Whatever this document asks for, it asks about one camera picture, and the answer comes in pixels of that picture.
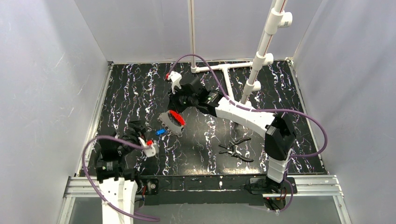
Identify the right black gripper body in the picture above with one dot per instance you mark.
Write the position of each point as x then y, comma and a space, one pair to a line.
178, 101

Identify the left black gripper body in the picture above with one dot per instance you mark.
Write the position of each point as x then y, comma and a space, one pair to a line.
134, 133

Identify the blue key tag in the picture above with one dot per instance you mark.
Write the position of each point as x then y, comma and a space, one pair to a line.
160, 132

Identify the metal plate with red handle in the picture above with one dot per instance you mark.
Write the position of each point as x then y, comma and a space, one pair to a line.
172, 122

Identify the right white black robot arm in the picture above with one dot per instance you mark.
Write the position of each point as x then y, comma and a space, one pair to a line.
277, 130

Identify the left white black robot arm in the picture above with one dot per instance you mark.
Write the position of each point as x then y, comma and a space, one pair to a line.
117, 183

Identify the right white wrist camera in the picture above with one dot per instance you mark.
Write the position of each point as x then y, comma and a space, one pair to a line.
174, 78

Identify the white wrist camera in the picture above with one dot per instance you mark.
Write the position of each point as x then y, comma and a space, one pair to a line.
174, 78
150, 147

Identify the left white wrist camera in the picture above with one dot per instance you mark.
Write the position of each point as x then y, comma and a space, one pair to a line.
150, 147

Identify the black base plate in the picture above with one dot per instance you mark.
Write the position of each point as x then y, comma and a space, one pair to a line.
254, 194

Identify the aluminium left rail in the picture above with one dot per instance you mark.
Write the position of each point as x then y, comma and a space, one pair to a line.
92, 130

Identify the aluminium rail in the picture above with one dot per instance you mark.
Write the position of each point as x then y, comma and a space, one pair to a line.
301, 185
92, 130

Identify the black handled pliers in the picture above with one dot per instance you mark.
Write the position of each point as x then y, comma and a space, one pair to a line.
230, 148

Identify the white PVC pipe frame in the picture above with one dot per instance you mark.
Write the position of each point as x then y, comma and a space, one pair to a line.
277, 18

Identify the aluminium front rail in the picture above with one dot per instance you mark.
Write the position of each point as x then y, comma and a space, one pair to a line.
301, 185

